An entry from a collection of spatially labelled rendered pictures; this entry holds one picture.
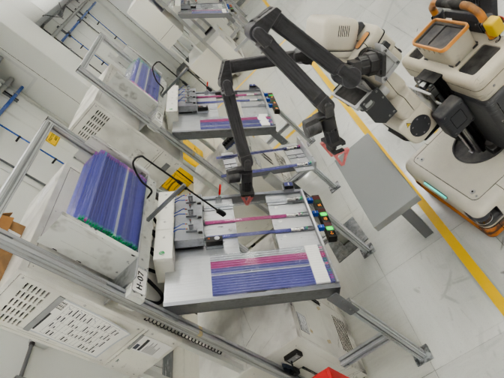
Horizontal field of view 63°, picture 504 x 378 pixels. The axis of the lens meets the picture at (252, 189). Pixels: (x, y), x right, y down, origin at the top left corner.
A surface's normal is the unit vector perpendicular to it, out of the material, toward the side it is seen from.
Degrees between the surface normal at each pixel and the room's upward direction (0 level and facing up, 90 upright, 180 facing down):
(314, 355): 90
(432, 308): 0
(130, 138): 90
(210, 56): 90
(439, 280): 0
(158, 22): 90
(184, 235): 44
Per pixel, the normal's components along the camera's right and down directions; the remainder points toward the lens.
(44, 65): 0.13, 0.57
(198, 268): -0.01, -0.82
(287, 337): -0.69, -0.53
